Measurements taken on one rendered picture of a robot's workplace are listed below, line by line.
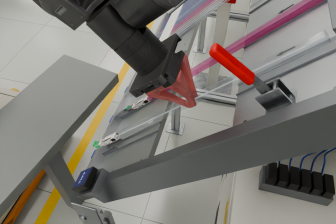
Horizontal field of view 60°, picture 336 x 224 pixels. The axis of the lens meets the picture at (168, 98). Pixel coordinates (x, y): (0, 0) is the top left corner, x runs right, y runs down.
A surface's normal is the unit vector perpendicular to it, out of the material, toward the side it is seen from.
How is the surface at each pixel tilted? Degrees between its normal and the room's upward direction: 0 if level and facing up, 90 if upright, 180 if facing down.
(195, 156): 90
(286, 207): 0
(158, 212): 0
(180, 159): 90
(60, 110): 0
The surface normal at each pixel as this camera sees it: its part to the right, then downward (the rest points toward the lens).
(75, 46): 0.00, -0.67
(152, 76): -0.65, -0.62
